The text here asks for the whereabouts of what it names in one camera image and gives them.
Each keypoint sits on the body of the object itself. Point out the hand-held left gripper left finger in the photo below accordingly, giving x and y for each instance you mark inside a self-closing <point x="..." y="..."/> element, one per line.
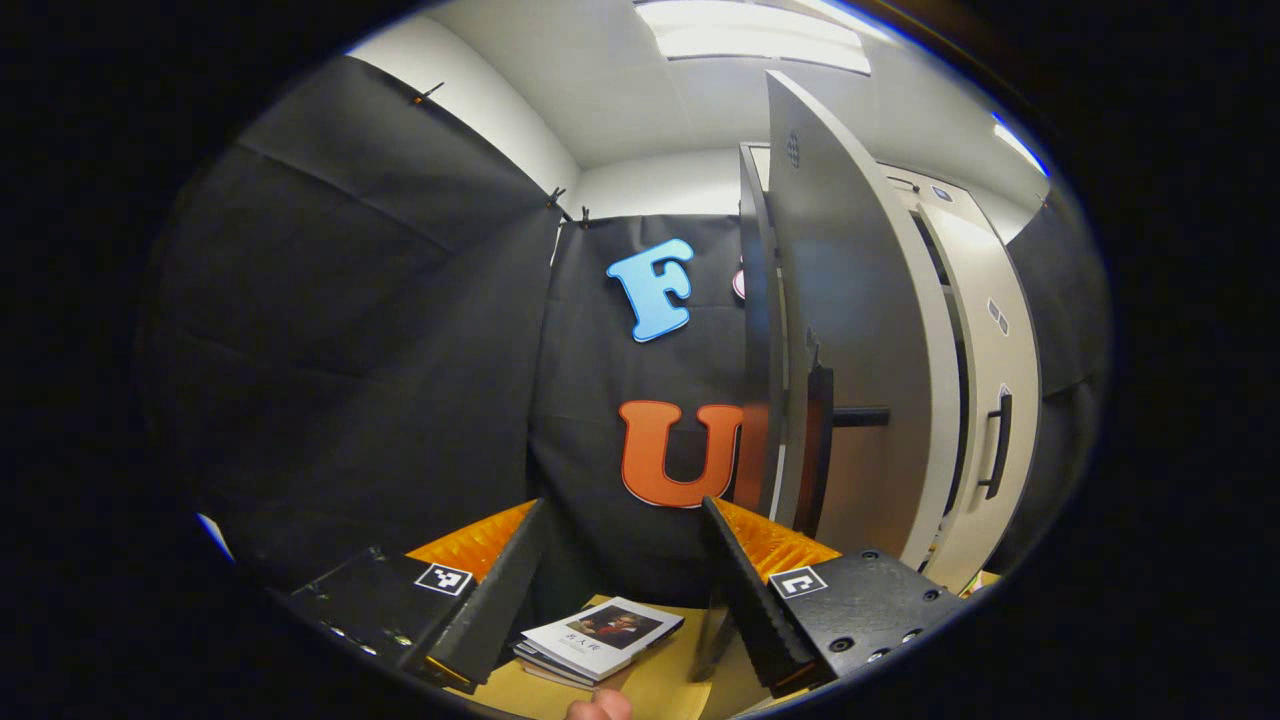
<point x="495" y="590"/>

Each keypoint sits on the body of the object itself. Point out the black backdrop cloth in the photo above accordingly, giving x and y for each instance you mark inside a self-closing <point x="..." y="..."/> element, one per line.
<point x="350" y="350"/>

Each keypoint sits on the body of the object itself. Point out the white shoe cabinet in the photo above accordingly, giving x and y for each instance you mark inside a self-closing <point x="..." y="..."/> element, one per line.
<point x="925" y="197"/>

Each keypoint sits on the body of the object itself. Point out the white portrait cover book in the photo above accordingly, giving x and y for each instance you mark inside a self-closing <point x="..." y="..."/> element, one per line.
<point x="610" y="630"/>

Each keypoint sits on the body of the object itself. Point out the ceiling light panel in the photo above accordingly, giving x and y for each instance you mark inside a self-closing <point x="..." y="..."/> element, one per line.
<point x="750" y="35"/>
<point x="1020" y="145"/>

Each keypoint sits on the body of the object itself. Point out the dark-edged book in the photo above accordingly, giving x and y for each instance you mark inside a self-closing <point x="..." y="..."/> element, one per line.
<point x="545" y="668"/>

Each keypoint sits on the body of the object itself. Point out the white shoe cabinet door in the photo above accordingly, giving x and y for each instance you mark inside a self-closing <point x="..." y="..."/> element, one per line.
<point x="860" y="300"/>
<point x="985" y="280"/>

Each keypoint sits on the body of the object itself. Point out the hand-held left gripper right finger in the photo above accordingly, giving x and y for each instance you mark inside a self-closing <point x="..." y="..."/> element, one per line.
<point x="745" y="590"/>

